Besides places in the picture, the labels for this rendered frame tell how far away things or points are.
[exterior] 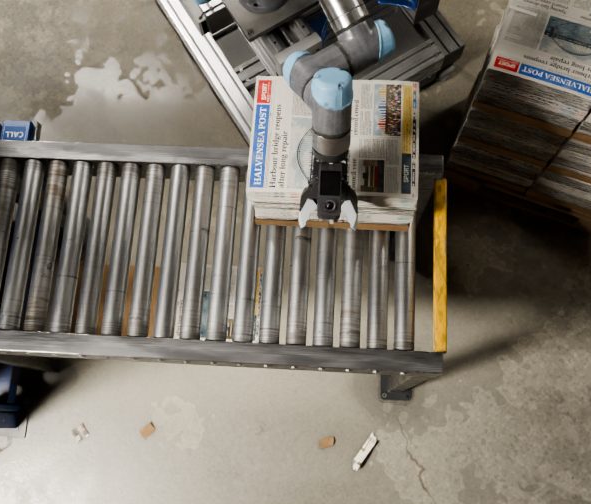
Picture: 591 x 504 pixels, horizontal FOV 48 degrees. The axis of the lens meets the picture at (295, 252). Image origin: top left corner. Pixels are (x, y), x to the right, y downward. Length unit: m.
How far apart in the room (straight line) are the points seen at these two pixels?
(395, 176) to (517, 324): 1.17
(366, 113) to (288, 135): 0.18
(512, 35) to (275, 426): 1.45
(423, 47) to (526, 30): 0.70
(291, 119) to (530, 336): 1.35
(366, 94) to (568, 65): 0.59
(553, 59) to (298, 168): 0.78
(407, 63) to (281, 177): 1.17
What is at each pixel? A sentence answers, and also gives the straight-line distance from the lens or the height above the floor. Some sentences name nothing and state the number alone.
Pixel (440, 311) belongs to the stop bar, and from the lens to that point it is 1.62.
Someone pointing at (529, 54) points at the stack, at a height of 0.83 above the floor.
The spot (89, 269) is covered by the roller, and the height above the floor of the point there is 0.80.
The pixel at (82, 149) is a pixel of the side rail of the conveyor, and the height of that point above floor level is 0.80.
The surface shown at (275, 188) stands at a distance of 1.45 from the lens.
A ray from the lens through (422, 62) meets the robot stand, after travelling 2.56.
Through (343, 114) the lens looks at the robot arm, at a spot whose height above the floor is 1.27.
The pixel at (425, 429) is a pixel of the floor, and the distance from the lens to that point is 2.42.
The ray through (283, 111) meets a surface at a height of 1.03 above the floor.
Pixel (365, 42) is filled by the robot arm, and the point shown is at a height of 1.25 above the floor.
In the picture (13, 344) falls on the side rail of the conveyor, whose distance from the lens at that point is 1.78.
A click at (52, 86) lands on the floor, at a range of 2.95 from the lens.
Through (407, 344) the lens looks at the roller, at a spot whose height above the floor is 0.80.
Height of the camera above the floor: 2.40
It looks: 75 degrees down
